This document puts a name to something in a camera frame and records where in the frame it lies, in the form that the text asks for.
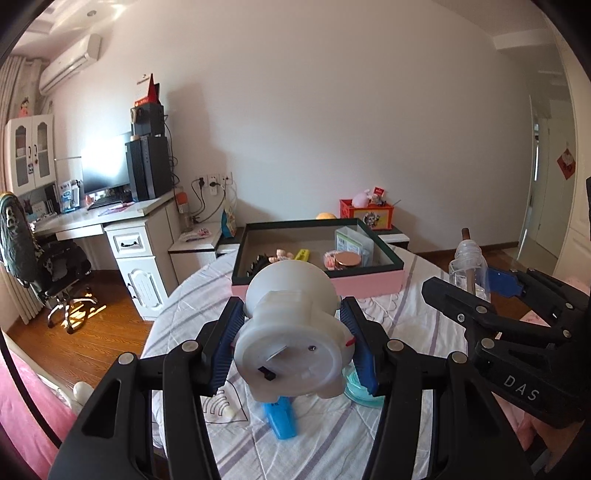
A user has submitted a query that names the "pink bedding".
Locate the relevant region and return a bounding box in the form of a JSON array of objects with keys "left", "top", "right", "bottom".
[{"left": 508, "top": 274, "right": 591, "bottom": 462}]

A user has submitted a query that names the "cream wardrobe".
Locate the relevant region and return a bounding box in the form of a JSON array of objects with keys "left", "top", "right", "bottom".
[{"left": 492, "top": 28, "right": 591, "bottom": 280}]

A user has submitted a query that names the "low white side shelf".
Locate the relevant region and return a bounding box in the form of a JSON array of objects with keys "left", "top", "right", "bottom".
[{"left": 168, "top": 224, "right": 241, "bottom": 266}]

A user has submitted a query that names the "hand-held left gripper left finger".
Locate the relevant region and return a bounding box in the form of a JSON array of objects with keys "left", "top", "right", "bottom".
[{"left": 48, "top": 298, "right": 245, "bottom": 480}]

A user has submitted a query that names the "white desk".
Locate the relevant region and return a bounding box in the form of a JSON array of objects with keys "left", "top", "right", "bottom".
[{"left": 30, "top": 189, "right": 183, "bottom": 321}]

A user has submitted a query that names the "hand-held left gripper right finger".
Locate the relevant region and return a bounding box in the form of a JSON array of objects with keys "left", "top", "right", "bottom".
[{"left": 339, "top": 298, "right": 532, "bottom": 480}]

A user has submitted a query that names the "teal bowl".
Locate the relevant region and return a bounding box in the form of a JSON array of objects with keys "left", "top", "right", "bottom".
[{"left": 344, "top": 364, "right": 387, "bottom": 408}]

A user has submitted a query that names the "dark printed jacket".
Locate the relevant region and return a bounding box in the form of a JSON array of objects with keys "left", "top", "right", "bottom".
[{"left": 0, "top": 193, "right": 38, "bottom": 283}]

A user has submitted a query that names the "black speaker box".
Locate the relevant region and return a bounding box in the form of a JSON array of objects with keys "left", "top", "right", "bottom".
[{"left": 130, "top": 102, "right": 166, "bottom": 137}]

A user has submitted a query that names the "bottle with orange label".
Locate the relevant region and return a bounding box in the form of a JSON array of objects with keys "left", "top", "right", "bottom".
[{"left": 177, "top": 187, "right": 191, "bottom": 232}]

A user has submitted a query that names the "black white media cabinet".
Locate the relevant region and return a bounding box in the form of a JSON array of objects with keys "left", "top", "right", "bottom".
[{"left": 217, "top": 224, "right": 410, "bottom": 254}]

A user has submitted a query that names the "small blue plastic tool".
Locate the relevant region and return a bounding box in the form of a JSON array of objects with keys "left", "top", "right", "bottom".
[{"left": 262, "top": 397, "right": 299, "bottom": 440}]

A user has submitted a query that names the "black power cable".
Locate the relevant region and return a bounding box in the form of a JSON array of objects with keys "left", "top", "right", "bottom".
[{"left": 189, "top": 179, "right": 228, "bottom": 221}]

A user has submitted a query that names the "red printed crate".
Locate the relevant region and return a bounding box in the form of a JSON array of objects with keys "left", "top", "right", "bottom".
[{"left": 339, "top": 198, "right": 394, "bottom": 230}]

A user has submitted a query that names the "striped white tablecloth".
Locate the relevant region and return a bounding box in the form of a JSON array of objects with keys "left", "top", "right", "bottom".
[{"left": 141, "top": 244, "right": 555, "bottom": 480}]

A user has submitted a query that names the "white air conditioner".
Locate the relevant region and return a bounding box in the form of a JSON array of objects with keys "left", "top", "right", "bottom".
[{"left": 38, "top": 33, "right": 102, "bottom": 95}]

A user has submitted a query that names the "white animal figure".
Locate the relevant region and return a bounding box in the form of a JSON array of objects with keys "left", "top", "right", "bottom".
[{"left": 233, "top": 261, "right": 357, "bottom": 403}]

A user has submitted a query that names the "red door decoration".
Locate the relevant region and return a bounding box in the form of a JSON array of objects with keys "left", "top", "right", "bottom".
[{"left": 556, "top": 145, "right": 576, "bottom": 182}]

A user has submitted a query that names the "black computer monitor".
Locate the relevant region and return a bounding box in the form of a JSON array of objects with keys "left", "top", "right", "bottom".
[{"left": 81, "top": 131, "right": 132, "bottom": 197}]

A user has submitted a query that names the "white hutch cabinet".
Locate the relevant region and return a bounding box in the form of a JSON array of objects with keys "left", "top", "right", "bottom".
[{"left": 6, "top": 113, "right": 56, "bottom": 195}]

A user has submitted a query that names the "pink blanket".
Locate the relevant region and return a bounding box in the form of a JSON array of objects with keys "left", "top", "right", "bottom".
[{"left": 0, "top": 342, "right": 79, "bottom": 464}]

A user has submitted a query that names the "clear plastic case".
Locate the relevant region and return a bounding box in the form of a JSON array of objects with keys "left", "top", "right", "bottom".
[{"left": 335, "top": 226, "right": 375, "bottom": 267}]

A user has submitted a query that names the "blue carton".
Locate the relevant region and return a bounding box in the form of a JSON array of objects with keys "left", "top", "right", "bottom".
[{"left": 59, "top": 180, "right": 78, "bottom": 213}]

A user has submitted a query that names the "black office chair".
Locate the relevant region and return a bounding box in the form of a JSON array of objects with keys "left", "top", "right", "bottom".
[{"left": 0, "top": 191, "right": 109, "bottom": 334}]

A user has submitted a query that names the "red paper bag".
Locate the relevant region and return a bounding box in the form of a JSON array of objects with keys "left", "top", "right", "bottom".
[{"left": 134, "top": 74, "right": 162, "bottom": 106}]

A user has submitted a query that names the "black computer tower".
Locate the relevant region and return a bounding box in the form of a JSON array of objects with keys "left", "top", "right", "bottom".
[{"left": 126, "top": 134, "right": 174, "bottom": 202}]

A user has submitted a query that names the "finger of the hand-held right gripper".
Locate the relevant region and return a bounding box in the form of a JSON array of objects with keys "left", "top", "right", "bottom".
[
  {"left": 421, "top": 275, "right": 559, "bottom": 344},
  {"left": 488, "top": 267, "right": 591, "bottom": 343}
]

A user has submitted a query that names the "pink storage box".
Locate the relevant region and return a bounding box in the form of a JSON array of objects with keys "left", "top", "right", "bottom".
[{"left": 231, "top": 218, "right": 406, "bottom": 298}]

